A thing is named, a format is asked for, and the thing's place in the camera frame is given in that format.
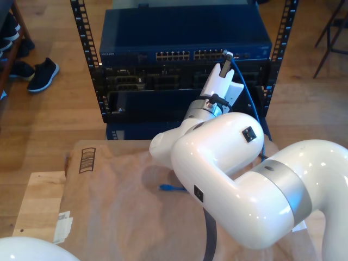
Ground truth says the blue network switch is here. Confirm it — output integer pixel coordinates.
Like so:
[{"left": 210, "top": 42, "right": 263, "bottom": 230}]
[{"left": 99, "top": 8, "right": 273, "bottom": 66}]

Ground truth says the black rack frame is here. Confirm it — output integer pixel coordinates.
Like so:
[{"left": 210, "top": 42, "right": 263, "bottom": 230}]
[{"left": 70, "top": 0, "right": 299, "bottom": 125}]

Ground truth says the white shipping label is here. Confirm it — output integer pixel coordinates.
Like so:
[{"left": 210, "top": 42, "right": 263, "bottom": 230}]
[{"left": 53, "top": 210, "right": 74, "bottom": 245}]

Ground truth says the black camera cable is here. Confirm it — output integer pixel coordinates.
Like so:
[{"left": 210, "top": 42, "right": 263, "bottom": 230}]
[{"left": 206, "top": 93, "right": 232, "bottom": 109}]

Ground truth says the small white paper scrap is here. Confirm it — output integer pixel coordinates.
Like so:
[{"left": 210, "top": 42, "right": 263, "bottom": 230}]
[{"left": 292, "top": 220, "right": 308, "bottom": 233}]

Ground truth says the dark sneaker with white sole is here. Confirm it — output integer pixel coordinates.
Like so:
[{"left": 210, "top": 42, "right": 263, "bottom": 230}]
[
  {"left": 9, "top": 61, "right": 35, "bottom": 82},
  {"left": 27, "top": 57, "right": 60, "bottom": 94},
  {"left": 2, "top": 12, "right": 22, "bottom": 41}
]

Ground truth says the black rack tray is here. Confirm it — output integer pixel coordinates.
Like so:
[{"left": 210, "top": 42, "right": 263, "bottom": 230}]
[{"left": 104, "top": 88, "right": 269, "bottom": 123}]

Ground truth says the wooden shoe shelf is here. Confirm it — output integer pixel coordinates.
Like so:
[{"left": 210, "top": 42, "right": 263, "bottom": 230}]
[{"left": 0, "top": 0, "right": 30, "bottom": 95}]

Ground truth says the dark metal chair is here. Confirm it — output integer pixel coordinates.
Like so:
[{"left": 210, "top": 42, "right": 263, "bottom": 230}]
[{"left": 312, "top": 0, "right": 348, "bottom": 79}]

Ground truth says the black server chassis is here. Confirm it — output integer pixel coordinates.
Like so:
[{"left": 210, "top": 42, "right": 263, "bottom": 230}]
[{"left": 101, "top": 65, "right": 272, "bottom": 90}]

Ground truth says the dark shoe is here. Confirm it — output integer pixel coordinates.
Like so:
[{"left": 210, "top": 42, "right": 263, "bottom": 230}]
[{"left": 16, "top": 38, "right": 35, "bottom": 58}]

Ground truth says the blue network cable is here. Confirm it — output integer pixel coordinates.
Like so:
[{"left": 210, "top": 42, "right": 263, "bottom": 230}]
[{"left": 159, "top": 48, "right": 273, "bottom": 192}]

